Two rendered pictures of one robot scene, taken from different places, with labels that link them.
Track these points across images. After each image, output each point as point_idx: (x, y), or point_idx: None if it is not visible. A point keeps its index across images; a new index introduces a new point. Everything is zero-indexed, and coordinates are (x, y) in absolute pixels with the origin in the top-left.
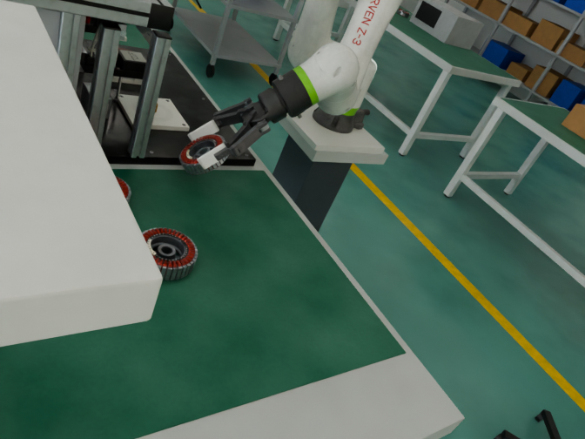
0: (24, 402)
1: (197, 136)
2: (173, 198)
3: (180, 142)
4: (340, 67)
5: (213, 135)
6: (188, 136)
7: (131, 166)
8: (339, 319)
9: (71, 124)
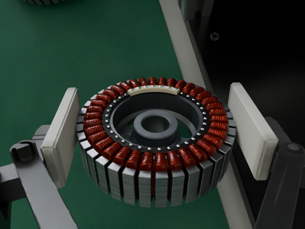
0: None
1: (234, 110)
2: (79, 86)
3: (295, 108)
4: None
5: (206, 149)
6: (231, 85)
7: (172, 12)
8: None
9: None
